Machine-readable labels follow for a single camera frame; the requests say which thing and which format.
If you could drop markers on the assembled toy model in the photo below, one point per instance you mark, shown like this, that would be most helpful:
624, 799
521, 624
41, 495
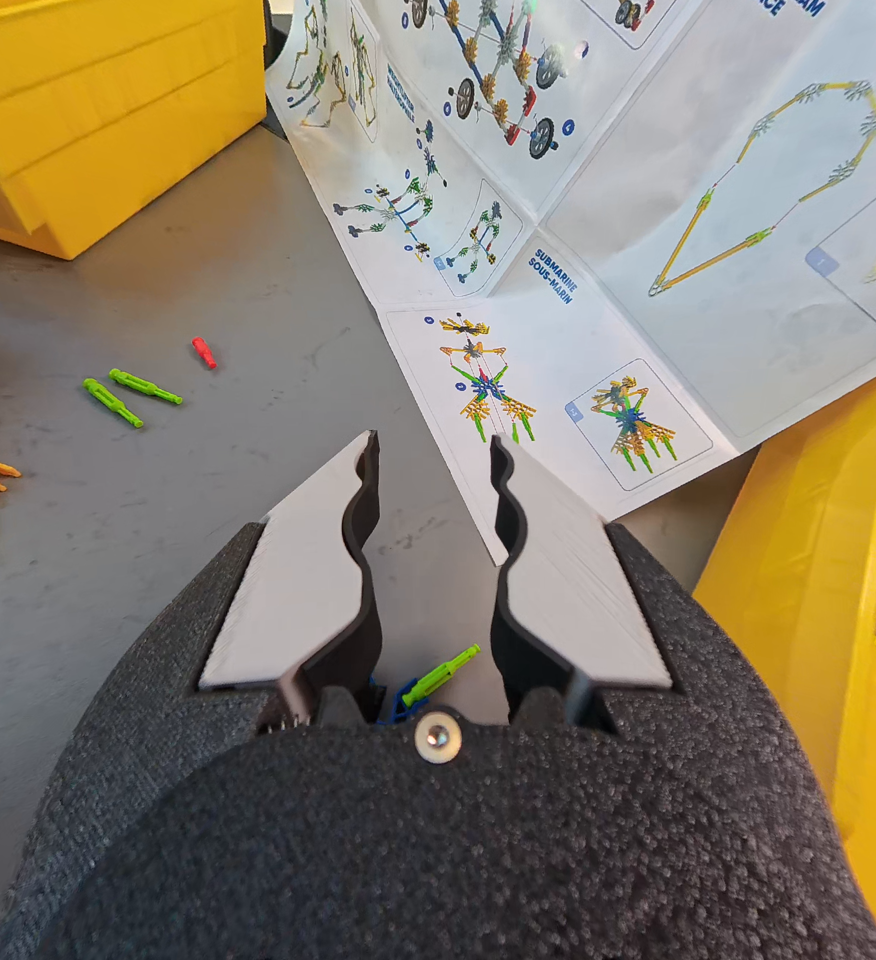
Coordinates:
438, 675

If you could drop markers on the yellow storage bin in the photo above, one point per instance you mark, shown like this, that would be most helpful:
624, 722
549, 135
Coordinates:
797, 600
108, 112

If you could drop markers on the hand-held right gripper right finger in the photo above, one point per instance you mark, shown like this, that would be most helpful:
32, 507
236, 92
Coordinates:
580, 600

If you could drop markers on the grey desk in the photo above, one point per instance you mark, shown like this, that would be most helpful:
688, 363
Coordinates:
183, 300

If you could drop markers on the red short toy rod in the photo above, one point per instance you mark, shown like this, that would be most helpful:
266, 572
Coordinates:
204, 352

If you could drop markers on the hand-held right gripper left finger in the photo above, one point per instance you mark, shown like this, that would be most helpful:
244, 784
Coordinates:
295, 600

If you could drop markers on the light green toy rod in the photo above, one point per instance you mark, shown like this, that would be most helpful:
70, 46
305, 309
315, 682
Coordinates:
145, 386
112, 403

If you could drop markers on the printed instruction sheet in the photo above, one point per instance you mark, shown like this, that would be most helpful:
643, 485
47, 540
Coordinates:
632, 225

